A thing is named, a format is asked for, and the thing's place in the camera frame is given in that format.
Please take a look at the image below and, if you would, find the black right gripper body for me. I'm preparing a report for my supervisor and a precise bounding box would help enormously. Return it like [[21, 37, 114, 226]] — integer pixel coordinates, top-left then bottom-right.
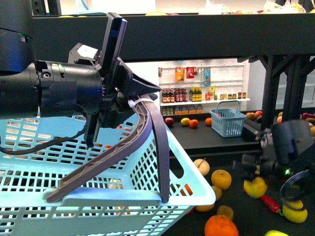
[[232, 119, 315, 181]]

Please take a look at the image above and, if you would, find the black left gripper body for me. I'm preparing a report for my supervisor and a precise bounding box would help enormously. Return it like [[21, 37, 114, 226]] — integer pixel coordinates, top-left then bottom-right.
[[67, 12, 162, 148]]

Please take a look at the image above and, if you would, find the grey basket handle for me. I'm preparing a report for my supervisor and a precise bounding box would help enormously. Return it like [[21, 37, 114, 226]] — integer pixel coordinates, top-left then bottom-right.
[[43, 94, 170, 203]]

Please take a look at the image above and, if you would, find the yellow lemon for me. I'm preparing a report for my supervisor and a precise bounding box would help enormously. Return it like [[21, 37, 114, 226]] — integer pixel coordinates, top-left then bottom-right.
[[243, 177, 268, 199]]

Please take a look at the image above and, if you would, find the large light blue basket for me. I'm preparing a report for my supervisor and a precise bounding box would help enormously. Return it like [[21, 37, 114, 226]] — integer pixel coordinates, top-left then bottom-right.
[[0, 115, 216, 236]]

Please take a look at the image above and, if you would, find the white goods shelf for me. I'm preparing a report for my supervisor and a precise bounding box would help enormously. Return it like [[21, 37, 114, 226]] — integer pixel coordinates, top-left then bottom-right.
[[158, 59, 250, 116]]

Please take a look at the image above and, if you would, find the black upper shelf board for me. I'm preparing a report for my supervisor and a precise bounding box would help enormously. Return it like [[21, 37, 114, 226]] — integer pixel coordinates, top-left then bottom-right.
[[33, 13, 315, 62]]

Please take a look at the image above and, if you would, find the dark red apple rear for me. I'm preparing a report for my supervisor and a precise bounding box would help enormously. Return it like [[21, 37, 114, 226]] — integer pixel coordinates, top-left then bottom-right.
[[164, 117, 174, 128]]

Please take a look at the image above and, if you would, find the red chili pepper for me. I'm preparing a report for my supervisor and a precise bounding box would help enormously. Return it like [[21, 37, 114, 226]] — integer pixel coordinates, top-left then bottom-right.
[[243, 188, 283, 216]]

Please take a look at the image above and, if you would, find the yellow green pear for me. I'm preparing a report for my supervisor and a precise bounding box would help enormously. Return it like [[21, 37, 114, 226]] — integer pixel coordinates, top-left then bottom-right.
[[282, 200, 308, 224]]

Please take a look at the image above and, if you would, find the small blue basket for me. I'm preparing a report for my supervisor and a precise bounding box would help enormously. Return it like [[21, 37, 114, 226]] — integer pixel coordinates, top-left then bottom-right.
[[209, 100, 247, 138]]

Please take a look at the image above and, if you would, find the golden round pear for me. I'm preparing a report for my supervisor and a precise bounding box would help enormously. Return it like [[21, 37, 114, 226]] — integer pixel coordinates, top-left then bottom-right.
[[211, 169, 232, 190]]

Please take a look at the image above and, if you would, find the yellow orange fruit rear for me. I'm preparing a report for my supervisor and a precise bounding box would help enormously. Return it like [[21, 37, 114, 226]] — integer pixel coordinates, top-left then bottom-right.
[[181, 118, 190, 126]]

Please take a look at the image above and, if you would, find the brown kiwi upper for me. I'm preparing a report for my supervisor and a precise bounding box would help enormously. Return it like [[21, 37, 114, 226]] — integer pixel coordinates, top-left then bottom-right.
[[212, 185, 222, 201]]

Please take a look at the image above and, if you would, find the brown kiwi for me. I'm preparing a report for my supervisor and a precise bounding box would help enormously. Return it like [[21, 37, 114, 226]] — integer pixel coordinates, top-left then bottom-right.
[[212, 185, 222, 201], [217, 205, 234, 221]]

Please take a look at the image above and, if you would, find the orange rear centre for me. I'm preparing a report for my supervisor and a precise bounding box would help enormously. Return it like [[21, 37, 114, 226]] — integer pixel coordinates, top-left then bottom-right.
[[189, 119, 199, 128]]

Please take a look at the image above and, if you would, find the orange beside small basket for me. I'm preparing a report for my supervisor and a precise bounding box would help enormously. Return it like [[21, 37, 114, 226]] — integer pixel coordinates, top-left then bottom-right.
[[205, 118, 212, 127]]

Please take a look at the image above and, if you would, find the green apple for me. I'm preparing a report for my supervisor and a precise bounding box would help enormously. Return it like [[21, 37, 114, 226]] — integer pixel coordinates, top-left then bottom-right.
[[264, 230, 289, 236]]

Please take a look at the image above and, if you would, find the brown kiwi lower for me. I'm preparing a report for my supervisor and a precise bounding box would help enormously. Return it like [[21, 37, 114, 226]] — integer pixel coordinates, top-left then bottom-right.
[[217, 205, 234, 221]]

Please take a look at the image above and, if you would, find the orange beside red apple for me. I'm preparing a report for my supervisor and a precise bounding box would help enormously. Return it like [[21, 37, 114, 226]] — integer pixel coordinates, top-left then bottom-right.
[[194, 203, 215, 212]]

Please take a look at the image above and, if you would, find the large orange front centre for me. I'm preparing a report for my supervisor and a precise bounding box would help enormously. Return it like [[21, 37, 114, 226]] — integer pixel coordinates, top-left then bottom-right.
[[204, 215, 239, 236]]

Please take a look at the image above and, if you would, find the white cable tie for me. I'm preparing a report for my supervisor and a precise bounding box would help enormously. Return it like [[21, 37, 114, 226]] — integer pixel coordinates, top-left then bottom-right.
[[127, 98, 153, 108]]

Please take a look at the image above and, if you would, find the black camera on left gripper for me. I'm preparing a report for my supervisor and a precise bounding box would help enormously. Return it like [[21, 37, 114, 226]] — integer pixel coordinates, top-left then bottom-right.
[[98, 12, 127, 78]]

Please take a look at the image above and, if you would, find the black shelf post right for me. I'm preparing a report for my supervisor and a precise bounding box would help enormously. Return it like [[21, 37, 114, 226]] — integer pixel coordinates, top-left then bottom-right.
[[249, 55, 296, 131]]

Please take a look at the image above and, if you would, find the black cable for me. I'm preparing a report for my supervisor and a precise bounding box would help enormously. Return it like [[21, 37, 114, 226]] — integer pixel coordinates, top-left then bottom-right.
[[0, 108, 93, 155]]

